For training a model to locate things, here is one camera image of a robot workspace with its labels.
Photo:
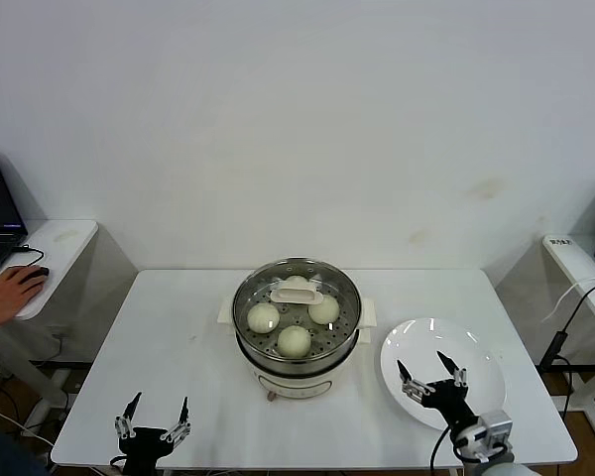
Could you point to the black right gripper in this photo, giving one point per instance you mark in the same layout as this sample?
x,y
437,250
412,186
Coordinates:
x,y
448,399

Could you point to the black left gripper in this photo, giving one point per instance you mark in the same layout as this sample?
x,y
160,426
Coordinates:
x,y
146,443

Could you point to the round glass pot lid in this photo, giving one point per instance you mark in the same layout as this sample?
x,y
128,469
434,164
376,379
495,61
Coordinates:
x,y
297,297

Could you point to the black computer mouse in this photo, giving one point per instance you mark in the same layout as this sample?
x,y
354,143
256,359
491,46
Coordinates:
x,y
38,273

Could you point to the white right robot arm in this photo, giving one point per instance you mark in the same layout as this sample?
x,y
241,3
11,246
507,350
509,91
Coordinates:
x,y
496,461

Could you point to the perforated steel steamer basket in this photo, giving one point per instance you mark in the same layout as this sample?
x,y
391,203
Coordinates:
x,y
352,327

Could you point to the person's bare hand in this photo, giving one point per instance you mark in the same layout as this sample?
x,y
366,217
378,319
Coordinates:
x,y
15,292

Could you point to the white round plate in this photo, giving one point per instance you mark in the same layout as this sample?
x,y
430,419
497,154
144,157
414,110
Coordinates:
x,y
476,357

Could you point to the cream electric cooking pot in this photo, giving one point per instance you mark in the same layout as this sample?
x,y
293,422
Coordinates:
x,y
297,382

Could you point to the blue jeans leg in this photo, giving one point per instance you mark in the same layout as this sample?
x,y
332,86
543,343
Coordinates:
x,y
0,448

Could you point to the white side table with label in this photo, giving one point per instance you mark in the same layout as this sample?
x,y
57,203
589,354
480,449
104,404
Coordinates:
x,y
575,268

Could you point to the white label with black print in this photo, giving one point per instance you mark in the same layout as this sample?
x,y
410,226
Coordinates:
x,y
561,242

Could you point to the white side table beige panel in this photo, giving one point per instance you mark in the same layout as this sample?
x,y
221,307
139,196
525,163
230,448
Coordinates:
x,y
69,253

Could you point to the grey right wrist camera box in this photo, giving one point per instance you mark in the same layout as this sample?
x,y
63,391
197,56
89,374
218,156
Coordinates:
x,y
496,430

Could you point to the white wall socket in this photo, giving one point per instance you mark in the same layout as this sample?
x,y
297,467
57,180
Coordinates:
x,y
59,331

